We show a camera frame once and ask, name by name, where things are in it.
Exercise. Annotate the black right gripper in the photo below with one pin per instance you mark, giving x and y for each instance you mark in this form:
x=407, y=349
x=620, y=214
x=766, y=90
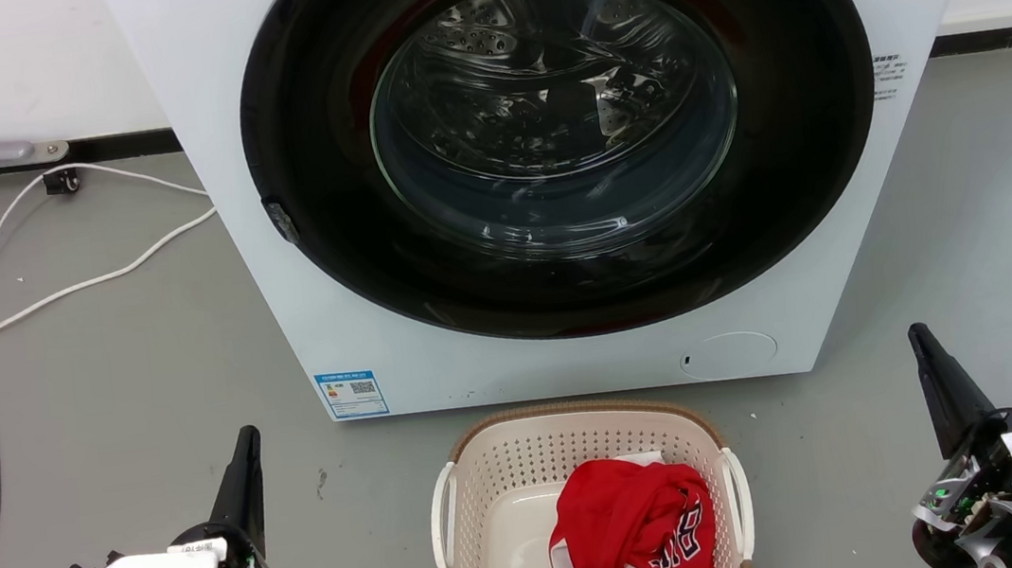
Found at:
x=969, y=498

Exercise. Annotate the beige plastic laundry basket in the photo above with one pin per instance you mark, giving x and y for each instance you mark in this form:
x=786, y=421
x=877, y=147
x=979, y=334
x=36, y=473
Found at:
x=499, y=475

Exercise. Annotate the blue energy label sticker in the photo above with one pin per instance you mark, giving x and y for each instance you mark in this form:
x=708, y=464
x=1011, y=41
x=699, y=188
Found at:
x=351, y=393

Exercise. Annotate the white front-load washing machine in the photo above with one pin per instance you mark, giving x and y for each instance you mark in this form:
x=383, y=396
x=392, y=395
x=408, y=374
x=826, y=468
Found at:
x=350, y=340

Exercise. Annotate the black round washer door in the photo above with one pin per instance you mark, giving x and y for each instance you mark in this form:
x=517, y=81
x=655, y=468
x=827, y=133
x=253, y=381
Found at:
x=340, y=246

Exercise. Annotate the white cloth piece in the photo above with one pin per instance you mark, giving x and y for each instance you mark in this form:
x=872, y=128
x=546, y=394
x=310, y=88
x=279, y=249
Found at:
x=642, y=456

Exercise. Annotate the small grey text sticker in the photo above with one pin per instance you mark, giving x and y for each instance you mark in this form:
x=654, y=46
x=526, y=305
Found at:
x=888, y=76

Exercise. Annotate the red basketball jersey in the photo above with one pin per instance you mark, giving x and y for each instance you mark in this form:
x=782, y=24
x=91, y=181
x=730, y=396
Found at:
x=629, y=527

